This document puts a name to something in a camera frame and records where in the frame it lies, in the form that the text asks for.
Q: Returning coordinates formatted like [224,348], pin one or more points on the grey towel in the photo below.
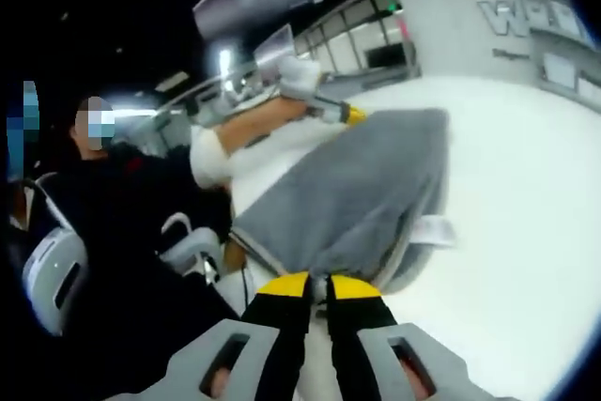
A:
[352,185]

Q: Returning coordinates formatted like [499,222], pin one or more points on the pink hanging item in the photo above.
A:
[405,27]

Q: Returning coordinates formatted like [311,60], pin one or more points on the white office chair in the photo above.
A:
[192,243]

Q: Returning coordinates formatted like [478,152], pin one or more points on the green exit sign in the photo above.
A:
[394,6]

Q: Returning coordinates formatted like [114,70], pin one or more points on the person's black-clothed body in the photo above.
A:
[141,213]

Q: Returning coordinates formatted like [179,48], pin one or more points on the grey metal shelving unit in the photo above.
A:
[568,67]

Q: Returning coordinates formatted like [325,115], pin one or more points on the rows of white storage bins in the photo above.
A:
[570,74]

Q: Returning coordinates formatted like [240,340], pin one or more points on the grey wall lettering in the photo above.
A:
[512,20]

